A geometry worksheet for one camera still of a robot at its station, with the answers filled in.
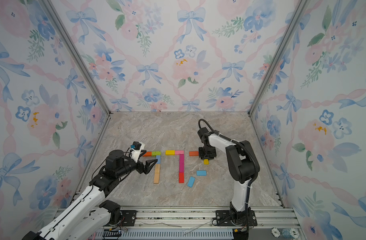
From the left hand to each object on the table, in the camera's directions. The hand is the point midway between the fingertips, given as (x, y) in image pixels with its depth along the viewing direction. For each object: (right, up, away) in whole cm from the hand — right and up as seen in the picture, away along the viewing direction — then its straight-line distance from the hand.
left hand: (151, 155), depth 77 cm
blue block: (+27, -12, +11) cm, 32 cm away
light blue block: (+1, -5, +18) cm, 18 cm away
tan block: (+1, -15, +9) cm, 17 cm away
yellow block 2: (+30, -7, +15) cm, 35 cm away
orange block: (+23, -3, +20) cm, 31 cm away
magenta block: (+15, -5, +18) cm, 24 cm away
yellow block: (+8, -2, +21) cm, 22 cm away
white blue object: (+64, -32, -12) cm, 73 cm away
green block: (-1, -2, +20) cm, 20 cm away
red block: (+15, -15, +10) cm, 24 cm away
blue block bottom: (+21, -17, +8) cm, 28 cm away
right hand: (+31, -5, +18) cm, 36 cm away
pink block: (+13, -2, +20) cm, 24 cm away
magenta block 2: (+15, -10, +15) cm, 23 cm away
